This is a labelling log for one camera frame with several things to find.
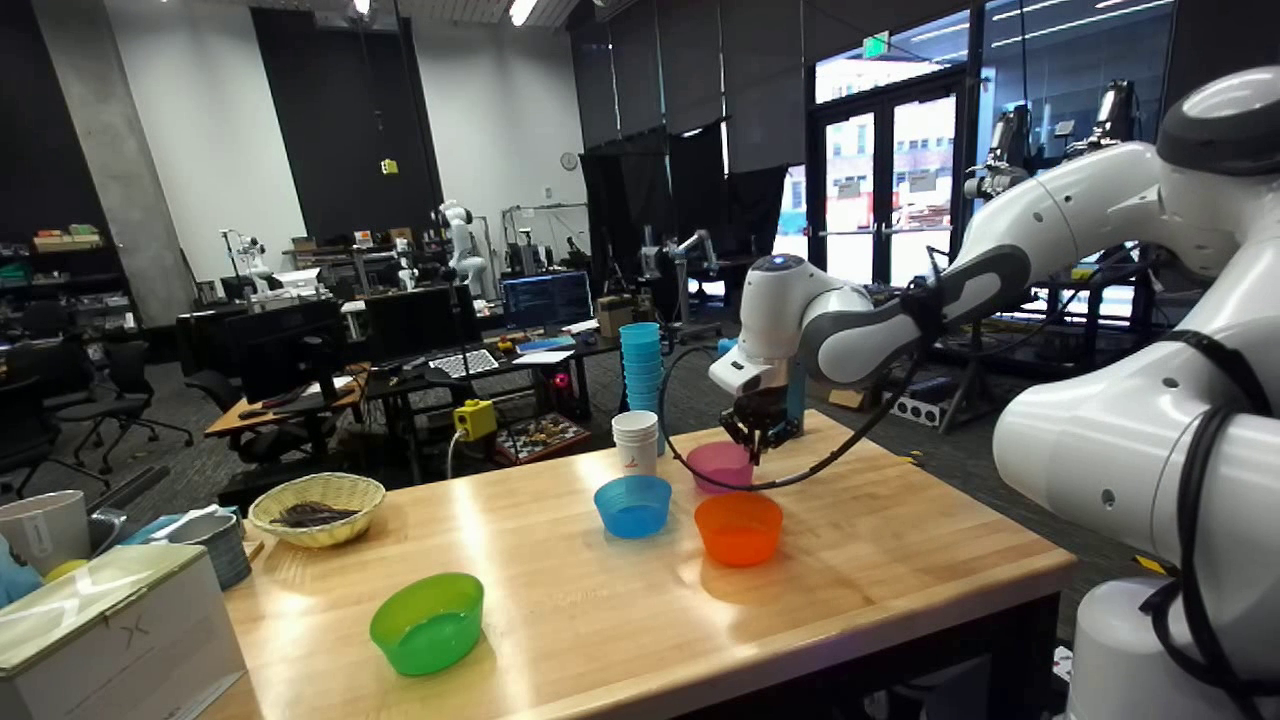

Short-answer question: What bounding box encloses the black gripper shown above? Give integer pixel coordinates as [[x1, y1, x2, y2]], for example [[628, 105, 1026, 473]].
[[719, 382, 799, 464]]

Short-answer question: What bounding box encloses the pink plastic cup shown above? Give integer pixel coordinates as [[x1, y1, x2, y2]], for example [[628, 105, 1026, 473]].
[[684, 441, 760, 497]]

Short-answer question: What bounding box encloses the orange plastic bowl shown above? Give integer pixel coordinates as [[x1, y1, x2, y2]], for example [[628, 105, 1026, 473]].
[[692, 491, 788, 571]]

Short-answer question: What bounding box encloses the blue plastic bowl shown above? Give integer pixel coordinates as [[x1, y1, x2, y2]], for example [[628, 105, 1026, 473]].
[[589, 473, 678, 543]]

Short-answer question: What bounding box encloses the green plastic bowl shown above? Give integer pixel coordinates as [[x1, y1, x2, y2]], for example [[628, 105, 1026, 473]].
[[363, 568, 489, 680]]

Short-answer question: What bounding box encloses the woven yellow basket bowl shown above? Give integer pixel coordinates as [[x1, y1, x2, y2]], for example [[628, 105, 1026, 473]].
[[246, 467, 393, 552]]

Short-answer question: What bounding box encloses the white cup stack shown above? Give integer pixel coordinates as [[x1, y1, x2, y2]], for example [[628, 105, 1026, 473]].
[[608, 404, 666, 476]]

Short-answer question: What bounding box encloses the blue cup stack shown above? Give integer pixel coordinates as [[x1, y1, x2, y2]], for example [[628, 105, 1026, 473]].
[[617, 315, 669, 419]]

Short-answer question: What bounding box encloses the crate of mixed items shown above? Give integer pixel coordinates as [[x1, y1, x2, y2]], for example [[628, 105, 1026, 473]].
[[495, 407, 597, 467]]

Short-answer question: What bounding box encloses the blue lit computer screen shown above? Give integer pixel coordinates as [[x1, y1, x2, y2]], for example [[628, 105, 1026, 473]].
[[501, 269, 597, 338]]

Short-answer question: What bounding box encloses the small yellow box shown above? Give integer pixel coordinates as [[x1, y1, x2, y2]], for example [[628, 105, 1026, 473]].
[[450, 392, 504, 446]]

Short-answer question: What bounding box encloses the glass double door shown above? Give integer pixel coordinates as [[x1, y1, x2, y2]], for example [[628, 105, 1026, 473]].
[[806, 70, 982, 291]]

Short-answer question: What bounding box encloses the white humanoid robot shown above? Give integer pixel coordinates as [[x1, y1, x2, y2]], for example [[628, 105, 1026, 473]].
[[437, 200, 495, 305]]

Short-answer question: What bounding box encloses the black computer monitor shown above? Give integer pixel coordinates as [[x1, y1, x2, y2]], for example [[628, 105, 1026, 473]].
[[359, 284, 484, 365], [177, 295, 355, 402]]

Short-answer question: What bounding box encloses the grey device on stand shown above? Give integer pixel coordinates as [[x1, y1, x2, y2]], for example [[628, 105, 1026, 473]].
[[985, 100, 1039, 185], [1083, 78, 1145, 151]]

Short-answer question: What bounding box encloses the small wooden desk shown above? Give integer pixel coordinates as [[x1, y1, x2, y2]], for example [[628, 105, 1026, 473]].
[[201, 374, 372, 447]]

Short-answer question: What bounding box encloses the grey metal container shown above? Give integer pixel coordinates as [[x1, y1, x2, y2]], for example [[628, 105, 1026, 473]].
[[126, 502, 258, 593]]

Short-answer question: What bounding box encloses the black office chair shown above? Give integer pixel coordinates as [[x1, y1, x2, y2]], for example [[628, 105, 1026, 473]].
[[56, 338, 201, 473]]

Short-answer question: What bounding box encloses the white cardboard box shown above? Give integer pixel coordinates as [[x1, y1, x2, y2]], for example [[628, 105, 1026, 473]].
[[0, 542, 254, 720]]

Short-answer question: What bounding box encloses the large white plastic cup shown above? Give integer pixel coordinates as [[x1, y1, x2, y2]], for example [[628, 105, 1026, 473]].
[[0, 483, 98, 571]]

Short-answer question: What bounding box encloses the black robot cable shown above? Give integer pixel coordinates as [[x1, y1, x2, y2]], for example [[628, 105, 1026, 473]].
[[655, 274, 1000, 497]]

